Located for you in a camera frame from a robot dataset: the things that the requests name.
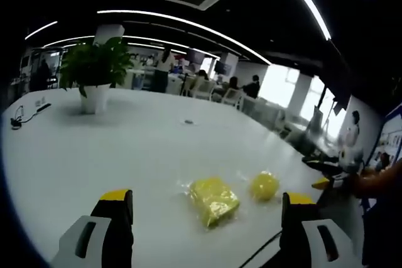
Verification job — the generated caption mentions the wall poster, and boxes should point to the wall poster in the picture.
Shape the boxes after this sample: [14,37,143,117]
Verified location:
[367,103,402,168]

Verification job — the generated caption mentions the rectangular yellow silicone block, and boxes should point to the rectangular yellow silicone block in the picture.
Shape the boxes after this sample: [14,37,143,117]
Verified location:
[188,176,241,230]

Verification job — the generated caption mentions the white office chair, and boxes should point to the white office chair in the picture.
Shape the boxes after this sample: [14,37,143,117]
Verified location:
[221,87,246,109]
[188,78,217,98]

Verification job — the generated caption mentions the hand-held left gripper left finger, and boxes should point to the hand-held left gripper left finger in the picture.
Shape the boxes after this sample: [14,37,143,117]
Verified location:
[50,188,135,268]

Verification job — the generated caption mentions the green potted plant white pot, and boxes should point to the green potted plant white pot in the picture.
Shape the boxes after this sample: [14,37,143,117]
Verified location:
[58,36,136,115]

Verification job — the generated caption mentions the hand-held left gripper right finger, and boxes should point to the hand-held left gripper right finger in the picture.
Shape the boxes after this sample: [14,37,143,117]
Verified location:
[280,191,362,268]

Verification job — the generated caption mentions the black cable on table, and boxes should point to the black cable on table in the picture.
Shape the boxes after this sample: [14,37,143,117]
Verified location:
[9,102,53,131]

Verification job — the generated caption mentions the round yellow silicone block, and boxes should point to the round yellow silicone block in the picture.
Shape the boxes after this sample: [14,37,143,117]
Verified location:
[249,170,281,203]

